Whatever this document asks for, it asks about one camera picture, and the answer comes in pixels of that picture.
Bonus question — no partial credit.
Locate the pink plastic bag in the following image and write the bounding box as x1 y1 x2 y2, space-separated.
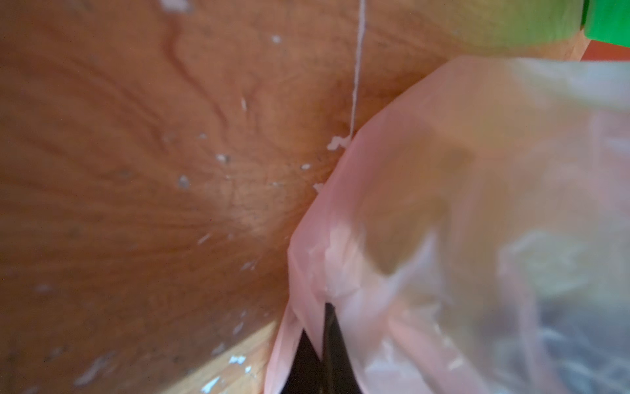
264 57 629 393

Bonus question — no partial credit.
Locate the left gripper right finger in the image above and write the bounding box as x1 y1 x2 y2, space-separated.
322 303 362 394

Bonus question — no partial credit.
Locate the green plastic basket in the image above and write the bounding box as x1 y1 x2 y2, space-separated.
582 0 630 48

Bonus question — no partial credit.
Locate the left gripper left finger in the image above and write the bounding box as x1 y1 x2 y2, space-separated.
281 331 323 394

